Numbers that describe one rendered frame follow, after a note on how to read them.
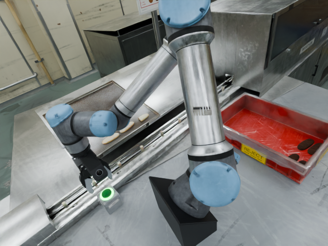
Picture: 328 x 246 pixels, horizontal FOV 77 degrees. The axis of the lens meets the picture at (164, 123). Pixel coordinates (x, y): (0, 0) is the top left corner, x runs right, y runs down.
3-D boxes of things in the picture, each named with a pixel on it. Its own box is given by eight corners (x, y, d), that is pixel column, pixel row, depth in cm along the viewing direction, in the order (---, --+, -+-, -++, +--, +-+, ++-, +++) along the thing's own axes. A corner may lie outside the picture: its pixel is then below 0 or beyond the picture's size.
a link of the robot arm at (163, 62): (193, 9, 68) (105, 115, 80) (189, -8, 58) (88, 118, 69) (218, 31, 67) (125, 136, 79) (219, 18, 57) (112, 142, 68)
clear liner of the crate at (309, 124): (301, 188, 80) (308, 172, 73) (205, 133, 112) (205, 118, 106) (337, 141, 94) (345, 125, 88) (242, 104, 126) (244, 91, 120)
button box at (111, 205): (111, 220, 86) (102, 207, 79) (102, 208, 91) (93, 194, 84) (127, 207, 89) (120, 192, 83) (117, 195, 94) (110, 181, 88)
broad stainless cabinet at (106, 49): (136, 103, 305) (115, 30, 242) (102, 85, 372) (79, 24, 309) (215, 55, 393) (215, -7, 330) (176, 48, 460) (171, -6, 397)
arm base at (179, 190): (214, 217, 70) (231, 195, 68) (185, 219, 60) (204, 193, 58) (188, 186, 81) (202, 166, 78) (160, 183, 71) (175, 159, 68)
